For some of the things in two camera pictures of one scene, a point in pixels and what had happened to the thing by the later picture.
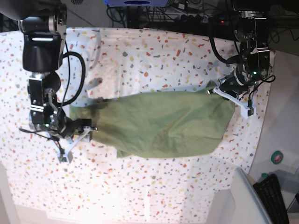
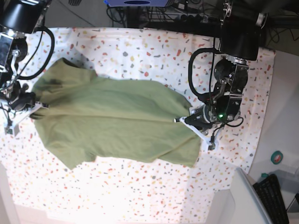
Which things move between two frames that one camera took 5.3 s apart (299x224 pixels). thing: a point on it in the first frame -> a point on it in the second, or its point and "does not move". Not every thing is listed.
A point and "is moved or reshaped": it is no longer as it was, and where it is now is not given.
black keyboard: (269, 191) does not move
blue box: (136, 3) does not move
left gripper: (67, 128) -> (22, 100)
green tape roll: (276, 157) does not move
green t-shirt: (160, 124) is moved or reshaped
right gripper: (238, 82) -> (199, 120)
